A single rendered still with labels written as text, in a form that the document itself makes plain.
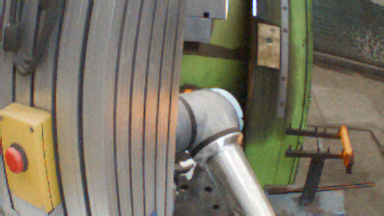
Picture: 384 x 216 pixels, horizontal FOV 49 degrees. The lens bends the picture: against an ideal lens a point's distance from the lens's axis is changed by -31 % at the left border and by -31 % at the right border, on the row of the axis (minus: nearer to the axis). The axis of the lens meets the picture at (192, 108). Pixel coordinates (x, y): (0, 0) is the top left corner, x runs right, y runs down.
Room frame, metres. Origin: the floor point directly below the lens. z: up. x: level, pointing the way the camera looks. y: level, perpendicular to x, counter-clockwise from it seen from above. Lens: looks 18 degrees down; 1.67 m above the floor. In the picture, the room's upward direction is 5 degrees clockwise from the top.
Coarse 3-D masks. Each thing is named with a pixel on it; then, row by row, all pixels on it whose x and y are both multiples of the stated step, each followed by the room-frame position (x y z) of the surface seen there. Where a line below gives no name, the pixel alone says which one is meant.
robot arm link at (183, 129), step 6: (180, 102) 1.13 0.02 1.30; (180, 108) 1.12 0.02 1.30; (180, 114) 1.11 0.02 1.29; (186, 114) 1.11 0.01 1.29; (180, 120) 1.10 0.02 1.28; (186, 120) 1.10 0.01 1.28; (180, 126) 1.09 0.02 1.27; (186, 126) 1.10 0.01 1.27; (180, 132) 1.09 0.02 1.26; (186, 132) 1.10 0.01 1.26; (180, 138) 1.09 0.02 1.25; (186, 138) 1.10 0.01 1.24; (180, 144) 1.10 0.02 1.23; (186, 144) 1.11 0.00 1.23; (180, 150) 1.11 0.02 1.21
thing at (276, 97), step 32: (288, 0) 2.01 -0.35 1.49; (256, 32) 2.02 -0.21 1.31; (288, 32) 2.02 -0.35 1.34; (256, 64) 2.02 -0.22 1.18; (288, 64) 2.01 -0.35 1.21; (256, 96) 2.02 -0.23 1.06; (288, 96) 2.02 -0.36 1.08; (256, 128) 2.02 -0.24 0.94; (256, 160) 2.02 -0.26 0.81; (288, 160) 2.02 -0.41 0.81
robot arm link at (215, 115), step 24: (192, 96) 1.17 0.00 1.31; (216, 96) 1.19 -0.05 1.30; (192, 120) 1.11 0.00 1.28; (216, 120) 1.14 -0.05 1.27; (240, 120) 1.19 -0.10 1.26; (192, 144) 1.12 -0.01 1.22; (216, 144) 1.11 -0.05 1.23; (216, 168) 1.10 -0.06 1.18; (240, 168) 1.09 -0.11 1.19; (240, 192) 1.05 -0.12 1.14
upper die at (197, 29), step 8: (192, 16) 1.89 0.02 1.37; (208, 16) 1.94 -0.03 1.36; (192, 24) 1.89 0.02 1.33; (200, 24) 1.89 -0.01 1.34; (208, 24) 1.89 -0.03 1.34; (184, 32) 1.89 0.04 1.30; (192, 32) 1.89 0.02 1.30; (200, 32) 1.89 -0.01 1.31; (208, 32) 1.89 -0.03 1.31; (184, 40) 1.89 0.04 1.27; (192, 40) 1.89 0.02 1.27; (200, 40) 1.89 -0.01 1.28; (208, 40) 1.89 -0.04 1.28
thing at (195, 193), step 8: (184, 152) 1.83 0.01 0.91; (184, 160) 1.83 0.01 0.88; (184, 184) 1.83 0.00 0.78; (192, 184) 1.83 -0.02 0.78; (200, 184) 1.83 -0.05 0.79; (208, 184) 1.83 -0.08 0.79; (184, 192) 1.83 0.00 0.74; (192, 192) 1.83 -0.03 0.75; (200, 192) 1.83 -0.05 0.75; (216, 192) 1.83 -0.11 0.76; (176, 200) 1.83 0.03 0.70; (184, 200) 1.83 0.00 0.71; (192, 200) 1.83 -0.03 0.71; (200, 200) 1.83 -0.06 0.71; (208, 200) 1.83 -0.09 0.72; (216, 200) 1.83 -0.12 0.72; (176, 208) 1.83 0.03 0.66; (184, 208) 1.83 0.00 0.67; (192, 208) 1.83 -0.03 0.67; (200, 208) 1.83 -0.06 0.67; (208, 208) 1.83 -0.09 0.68; (224, 208) 1.82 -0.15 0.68
